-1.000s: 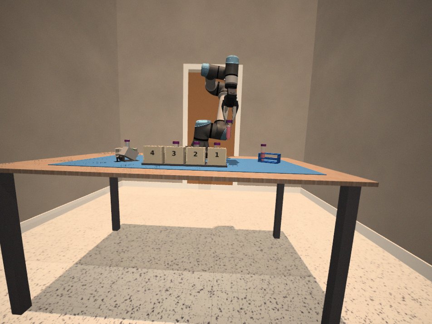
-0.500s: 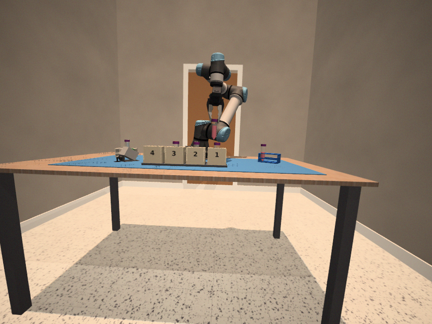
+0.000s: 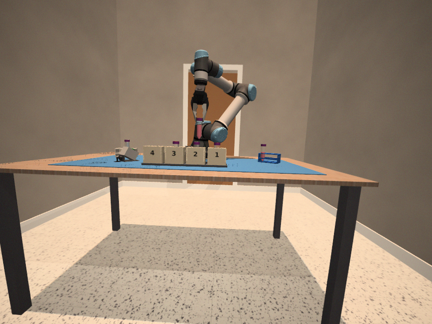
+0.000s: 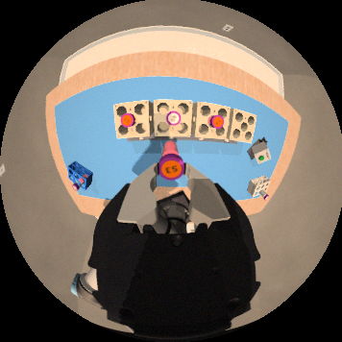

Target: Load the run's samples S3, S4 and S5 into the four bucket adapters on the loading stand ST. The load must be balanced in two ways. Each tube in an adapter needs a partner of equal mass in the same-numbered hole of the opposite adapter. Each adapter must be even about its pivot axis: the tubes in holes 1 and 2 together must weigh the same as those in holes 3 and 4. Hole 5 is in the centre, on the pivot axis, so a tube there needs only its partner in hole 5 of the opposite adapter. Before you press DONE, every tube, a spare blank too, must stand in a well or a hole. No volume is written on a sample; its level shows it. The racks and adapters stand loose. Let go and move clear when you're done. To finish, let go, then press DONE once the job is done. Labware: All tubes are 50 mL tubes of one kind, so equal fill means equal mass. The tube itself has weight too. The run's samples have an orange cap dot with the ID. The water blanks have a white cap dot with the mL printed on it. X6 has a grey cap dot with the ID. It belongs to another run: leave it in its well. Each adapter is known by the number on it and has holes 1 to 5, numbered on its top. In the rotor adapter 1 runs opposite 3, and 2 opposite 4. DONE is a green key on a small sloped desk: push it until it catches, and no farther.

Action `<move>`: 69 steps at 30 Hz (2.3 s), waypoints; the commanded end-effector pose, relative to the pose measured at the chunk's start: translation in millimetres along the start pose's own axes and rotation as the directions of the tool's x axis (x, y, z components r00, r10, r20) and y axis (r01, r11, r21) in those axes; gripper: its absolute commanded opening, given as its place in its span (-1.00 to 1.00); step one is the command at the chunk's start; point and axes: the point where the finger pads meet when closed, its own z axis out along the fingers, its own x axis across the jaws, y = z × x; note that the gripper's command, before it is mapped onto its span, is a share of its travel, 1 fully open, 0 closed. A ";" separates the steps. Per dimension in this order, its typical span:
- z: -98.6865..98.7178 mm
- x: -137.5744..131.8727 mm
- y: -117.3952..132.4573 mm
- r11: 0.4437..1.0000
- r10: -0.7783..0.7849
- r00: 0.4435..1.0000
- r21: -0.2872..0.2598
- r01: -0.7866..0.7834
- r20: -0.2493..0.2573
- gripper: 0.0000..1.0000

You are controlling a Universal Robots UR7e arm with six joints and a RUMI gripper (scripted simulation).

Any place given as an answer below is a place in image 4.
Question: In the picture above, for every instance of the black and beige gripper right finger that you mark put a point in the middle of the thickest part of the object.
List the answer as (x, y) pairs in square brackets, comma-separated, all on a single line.
[(210, 203)]

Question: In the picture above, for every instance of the dark blue tube rack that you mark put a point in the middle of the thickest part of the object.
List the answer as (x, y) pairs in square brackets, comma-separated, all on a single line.
[(88, 180)]

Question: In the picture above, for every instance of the clear graduated tube with yellow liquid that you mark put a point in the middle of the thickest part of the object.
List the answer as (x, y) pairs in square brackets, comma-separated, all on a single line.
[(127, 120)]

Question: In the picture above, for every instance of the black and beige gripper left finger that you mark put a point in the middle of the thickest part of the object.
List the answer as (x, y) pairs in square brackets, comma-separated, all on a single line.
[(132, 207)]

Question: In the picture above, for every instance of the blue bench mat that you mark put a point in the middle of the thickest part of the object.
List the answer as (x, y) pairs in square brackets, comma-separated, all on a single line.
[(86, 133)]

